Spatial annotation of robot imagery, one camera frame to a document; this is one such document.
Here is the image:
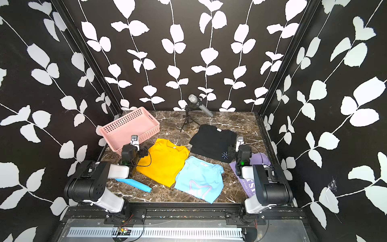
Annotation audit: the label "pink perforated plastic basket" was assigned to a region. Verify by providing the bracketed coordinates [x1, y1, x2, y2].
[97, 107, 160, 155]

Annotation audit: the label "yellow t-shirt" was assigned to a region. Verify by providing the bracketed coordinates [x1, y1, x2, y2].
[136, 139, 190, 188]

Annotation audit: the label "black t-shirt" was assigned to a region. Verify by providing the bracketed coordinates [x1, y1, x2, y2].
[189, 124, 237, 163]

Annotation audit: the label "light blue t-shirt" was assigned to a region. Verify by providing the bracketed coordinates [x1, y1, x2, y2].
[174, 156, 224, 204]

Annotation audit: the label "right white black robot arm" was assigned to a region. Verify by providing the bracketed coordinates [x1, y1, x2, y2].
[228, 144, 293, 214]

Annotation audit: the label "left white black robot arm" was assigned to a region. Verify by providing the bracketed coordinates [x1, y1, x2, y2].
[64, 144, 151, 216]

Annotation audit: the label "purple folded t-shirt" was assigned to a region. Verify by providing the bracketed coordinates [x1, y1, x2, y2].
[229, 152, 271, 198]

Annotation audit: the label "light blue cylinder tube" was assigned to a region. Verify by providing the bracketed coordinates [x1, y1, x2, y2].
[116, 178, 152, 193]

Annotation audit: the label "grey microphone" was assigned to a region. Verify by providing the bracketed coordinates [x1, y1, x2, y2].
[188, 94, 214, 118]

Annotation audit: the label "small circuit board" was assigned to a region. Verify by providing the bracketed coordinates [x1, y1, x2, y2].
[112, 228, 132, 238]

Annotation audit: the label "white perforated vent strip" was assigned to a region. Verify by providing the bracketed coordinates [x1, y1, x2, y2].
[65, 227, 243, 240]

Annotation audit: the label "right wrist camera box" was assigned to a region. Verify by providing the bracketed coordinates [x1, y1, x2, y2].
[236, 136, 244, 151]

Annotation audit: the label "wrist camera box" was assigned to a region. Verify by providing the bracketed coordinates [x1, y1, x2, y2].
[131, 135, 140, 151]
[236, 136, 244, 151]

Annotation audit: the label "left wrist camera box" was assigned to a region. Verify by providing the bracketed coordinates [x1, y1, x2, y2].
[131, 135, 140, 151]

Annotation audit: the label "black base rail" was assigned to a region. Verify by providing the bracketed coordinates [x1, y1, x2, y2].
[60, 202, 306, 227]

